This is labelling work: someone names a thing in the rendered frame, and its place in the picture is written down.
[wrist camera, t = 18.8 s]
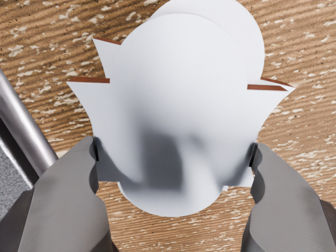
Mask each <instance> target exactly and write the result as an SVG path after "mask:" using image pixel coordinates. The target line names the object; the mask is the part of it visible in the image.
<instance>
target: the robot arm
mask: <svg viewBox="0 0 336 252"><path fill-rule="evenodd" d="M98 161H99V156H98V149H97V143H96V137H95V136H86V137H84V138H83V139H82V140H81V141H80V142H78V143H77V144H76V145H75V146H74V147H72V148H71V149H70V150H69V151H68V152H66V153H65V154H64V155H63V156H62V157H60V158H59V159H58V160H57V161H56V162H54V163H53V164H52V165H51V166H50V167H49V168H48V169H47V170H46V171H45V172H44V173H43V174H42V176H41V177H40V178H39V179H38V181H37V182H36V183H35V185H34V186H33V187H32V189H31V190H27V191H23V192H22V194H21V195H20V196H19V198H18V199H17V200H16V201H15V203H14V204H13V205H12V207H11V208H10V209H9V211H8V212H7V213H6V214H5V216H4V217H3V218H2V220H1V221H0V252H113V245H112V238H111V232H110V225H109V219H108V214H107V209H106V204H105V202H104V201H103V200H101V199H100V198H99V197H97V196H96V193H97V191H98V189H99V181H98V175H97V169H96V163H97V162H98ZM249 167H251V169H252V171H253V173H254V175H255V176H254V179H253V183H252V186H251V189H250V194H251V195H252V197H253V199H254V202H255V205H254V206H253V207H252V209H251V212H250V215H249V217H248V220H247V223H246V226H245V229H244V232H243V235H242V242H241V249H240V252H336V208H335V207H334V206H333V205H332V204H331V202H328V201H325V200H321V198H320V197H319V196H318V195H317V193H316V192H315V191H314V189H313V188H312V187H311V186H310V185H309V183H308V182H307V181H306V180H305V179H304V178H303V177H302V176H301V175H300V174H299V173H298V172H297V171H296V170H295V169H294V168H293V167H291V166H290V165H289V164H288V163H287V162H286V161H284V160H283V159H282V158H281V157H280V156H279V155H277V154H276V153H275V152H274V151H273V150H271V149H270V148H269V147H268V146H267V145H266V144H264V143H260V142H256V143H254V145H253V149H252V152H251V156H250V160H249Z"/></svg>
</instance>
